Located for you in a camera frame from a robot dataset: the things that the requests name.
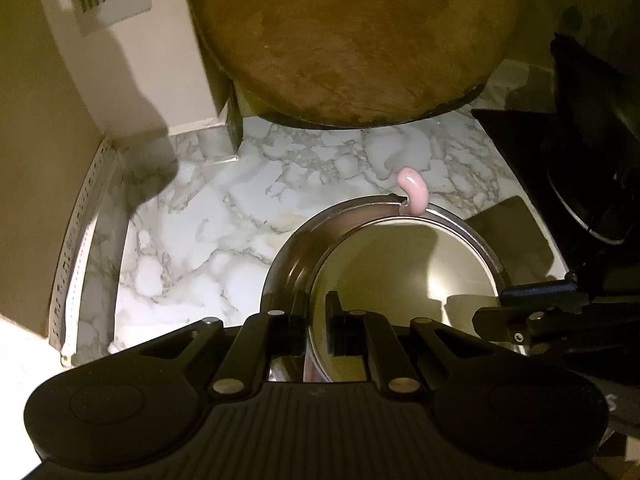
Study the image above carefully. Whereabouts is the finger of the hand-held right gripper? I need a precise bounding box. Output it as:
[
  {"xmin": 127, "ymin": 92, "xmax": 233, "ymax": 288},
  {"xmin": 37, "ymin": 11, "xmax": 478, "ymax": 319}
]
[{"xmin": 472, "ymin": 282, "xmax": 592, "ymax": 347}]

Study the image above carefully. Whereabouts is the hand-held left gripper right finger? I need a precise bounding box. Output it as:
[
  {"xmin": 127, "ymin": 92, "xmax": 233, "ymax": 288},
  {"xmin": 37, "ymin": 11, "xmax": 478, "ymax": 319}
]
[{"xmin": 326, "ymin": 292, "xmax": 506, "ymax": 397}]

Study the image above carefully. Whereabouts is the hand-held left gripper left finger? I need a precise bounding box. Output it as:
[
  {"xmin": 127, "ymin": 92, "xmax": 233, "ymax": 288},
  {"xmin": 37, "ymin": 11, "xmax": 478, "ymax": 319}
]
[{"xmin": 137, "ymin": 291, "xmax": 307, "ymax": 398}]

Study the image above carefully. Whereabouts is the pink steel-lined bowl with handle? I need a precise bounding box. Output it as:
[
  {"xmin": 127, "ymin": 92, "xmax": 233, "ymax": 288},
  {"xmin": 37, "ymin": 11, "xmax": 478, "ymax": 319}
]
[{"xmin": 260, "ymin": 167, "xmax": 526, "ymax": 386}]

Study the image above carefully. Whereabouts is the brown square pad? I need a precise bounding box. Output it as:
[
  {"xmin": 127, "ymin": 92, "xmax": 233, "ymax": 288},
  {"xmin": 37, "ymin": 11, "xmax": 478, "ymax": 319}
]
[{"xmin": 470, "ymin": 195, "xmax": 553, "ymax": 281}]

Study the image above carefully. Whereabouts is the black stove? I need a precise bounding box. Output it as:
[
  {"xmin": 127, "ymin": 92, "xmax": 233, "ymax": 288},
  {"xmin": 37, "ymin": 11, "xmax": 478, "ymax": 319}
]
[{"xmin": 470, "ymin": 105, "xmax": 640, "ymax": 281}]

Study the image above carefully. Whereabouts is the white music-note edge strip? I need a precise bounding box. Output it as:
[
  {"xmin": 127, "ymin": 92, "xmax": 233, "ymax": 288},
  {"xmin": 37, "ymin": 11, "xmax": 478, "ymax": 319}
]
[{"xmin": 47, "ymin": 142, "xmax": 126, "ymax": 357}]

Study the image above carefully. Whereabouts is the round wooden cutting board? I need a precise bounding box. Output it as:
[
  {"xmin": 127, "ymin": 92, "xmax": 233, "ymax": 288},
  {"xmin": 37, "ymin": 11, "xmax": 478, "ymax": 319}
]
[{"xmin": 187, "ymin": 0, "xmax": 532, "ymax": 129}]

